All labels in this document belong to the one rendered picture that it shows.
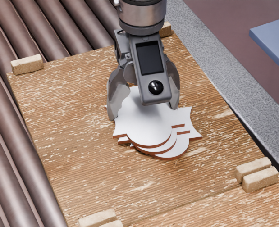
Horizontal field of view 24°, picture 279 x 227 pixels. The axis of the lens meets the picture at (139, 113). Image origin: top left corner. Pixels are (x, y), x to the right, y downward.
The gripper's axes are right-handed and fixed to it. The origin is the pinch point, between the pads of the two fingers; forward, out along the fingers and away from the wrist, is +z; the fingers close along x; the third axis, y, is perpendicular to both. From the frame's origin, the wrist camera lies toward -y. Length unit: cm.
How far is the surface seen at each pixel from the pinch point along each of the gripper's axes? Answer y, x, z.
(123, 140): -4.5, 4.5, 0.7
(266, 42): 24.0, -32.9, 9.0
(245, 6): 148, -82, 96
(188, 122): -2.0, -7.5, 1.5
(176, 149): -7.8, -3.8, 1.5
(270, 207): -22.0, -15.2, 2.4
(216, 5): 152, -70, 96
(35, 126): 3.8, 18.7, 2.4
